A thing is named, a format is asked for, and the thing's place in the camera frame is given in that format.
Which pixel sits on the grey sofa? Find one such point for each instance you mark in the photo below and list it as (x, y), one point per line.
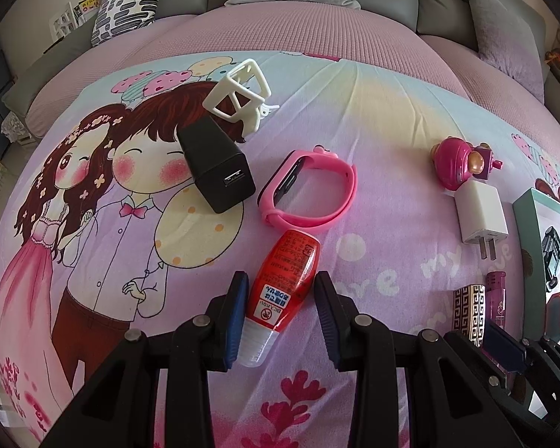
(429, 0)

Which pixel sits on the grey purple cushion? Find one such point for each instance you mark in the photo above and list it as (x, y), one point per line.
(504, 32)

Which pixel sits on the teal cardboard box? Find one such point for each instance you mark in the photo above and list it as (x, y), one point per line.
(525, 224)

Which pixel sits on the black and white patterned cushion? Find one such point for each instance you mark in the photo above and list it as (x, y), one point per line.
(126, 4)

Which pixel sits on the printed cartoon blanket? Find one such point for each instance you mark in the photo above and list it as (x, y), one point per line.
(378, 196)

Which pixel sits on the pink lighter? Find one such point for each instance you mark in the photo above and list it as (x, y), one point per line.
(496, 298)

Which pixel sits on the pink wrist watch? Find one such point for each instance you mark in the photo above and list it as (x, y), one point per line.
(343, 196)

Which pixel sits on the pink toy figure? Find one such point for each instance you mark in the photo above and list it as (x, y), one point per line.
(452, 163)

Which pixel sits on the yellow book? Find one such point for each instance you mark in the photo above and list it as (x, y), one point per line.
(86, 9)

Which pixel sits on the red plastic bottle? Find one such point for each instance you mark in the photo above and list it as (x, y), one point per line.
(289, 266)

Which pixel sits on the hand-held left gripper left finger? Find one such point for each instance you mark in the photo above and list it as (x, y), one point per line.
(233, 322)

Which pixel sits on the white charger plug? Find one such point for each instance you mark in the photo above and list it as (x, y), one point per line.
(478, 212)

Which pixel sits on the white plastic clip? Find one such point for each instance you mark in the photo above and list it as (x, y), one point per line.
(224, 98)

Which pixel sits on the pink quilted sofa cover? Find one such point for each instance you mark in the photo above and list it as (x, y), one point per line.
(308, 28)

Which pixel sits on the black charger block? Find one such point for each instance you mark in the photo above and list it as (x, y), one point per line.
(210, 163)

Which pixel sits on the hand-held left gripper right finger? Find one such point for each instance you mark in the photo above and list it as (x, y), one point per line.
(329, 322)

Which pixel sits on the white lace cloth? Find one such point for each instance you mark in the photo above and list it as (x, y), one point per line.
(18, 126)

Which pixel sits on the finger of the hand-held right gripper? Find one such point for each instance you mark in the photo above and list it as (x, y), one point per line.
(555, 364)
(506, 347)

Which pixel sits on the gold patterned lighter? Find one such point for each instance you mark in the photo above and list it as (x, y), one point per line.
(469, 312)

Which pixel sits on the white frame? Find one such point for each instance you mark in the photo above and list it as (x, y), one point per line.
(64, 21)

